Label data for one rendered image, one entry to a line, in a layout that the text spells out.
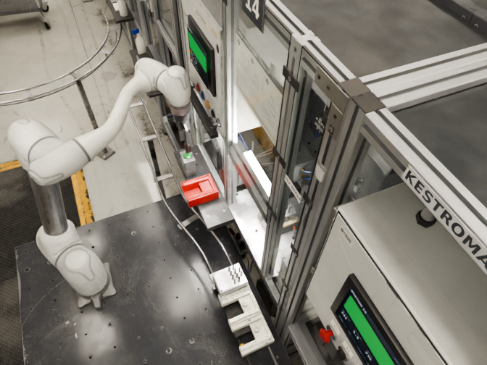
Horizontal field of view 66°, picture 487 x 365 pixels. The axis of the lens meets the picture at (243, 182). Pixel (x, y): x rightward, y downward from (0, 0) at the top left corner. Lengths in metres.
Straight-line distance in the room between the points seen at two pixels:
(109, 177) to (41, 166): 1.92
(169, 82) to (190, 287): 0.98
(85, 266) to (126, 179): 1.57
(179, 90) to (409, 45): 0.95
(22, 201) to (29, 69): 1.79
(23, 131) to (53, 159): 0.18
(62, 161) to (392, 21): 1.08
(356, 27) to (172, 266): 1.45
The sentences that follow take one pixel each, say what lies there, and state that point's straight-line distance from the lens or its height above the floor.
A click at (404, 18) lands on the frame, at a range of 1.03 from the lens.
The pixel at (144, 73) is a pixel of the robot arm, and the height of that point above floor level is 1.49.
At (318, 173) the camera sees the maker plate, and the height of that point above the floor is 1.79.
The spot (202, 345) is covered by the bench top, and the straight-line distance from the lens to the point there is 1.84.
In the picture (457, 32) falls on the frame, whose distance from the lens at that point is 1.03.
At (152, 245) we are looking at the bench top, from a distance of 2.07.
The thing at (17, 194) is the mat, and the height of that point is 0.01.
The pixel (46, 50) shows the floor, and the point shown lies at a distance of 4.98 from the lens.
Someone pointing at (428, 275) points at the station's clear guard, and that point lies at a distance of 0.74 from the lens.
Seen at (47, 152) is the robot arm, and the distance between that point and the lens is 1.45.
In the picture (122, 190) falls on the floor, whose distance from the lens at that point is 3.20.
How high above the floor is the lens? 2.46
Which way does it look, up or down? 52 degrees down
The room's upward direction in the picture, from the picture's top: 2 degrees clockwise
